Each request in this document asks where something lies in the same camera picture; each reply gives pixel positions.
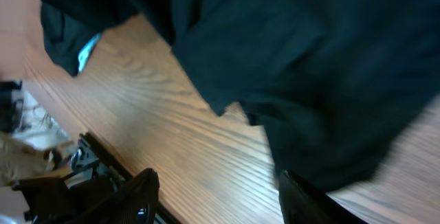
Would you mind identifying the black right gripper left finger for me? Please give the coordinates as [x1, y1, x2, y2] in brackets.
[63, 168, 160, 224]

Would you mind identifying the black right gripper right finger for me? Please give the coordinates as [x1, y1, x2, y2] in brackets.
[278, 170, 366, 224]

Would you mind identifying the black t-shirt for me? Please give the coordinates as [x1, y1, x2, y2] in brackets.
[41, 0, 439, 192]

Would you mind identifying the light blue garment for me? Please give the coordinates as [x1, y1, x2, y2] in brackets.
[78, 33, 101, 72]

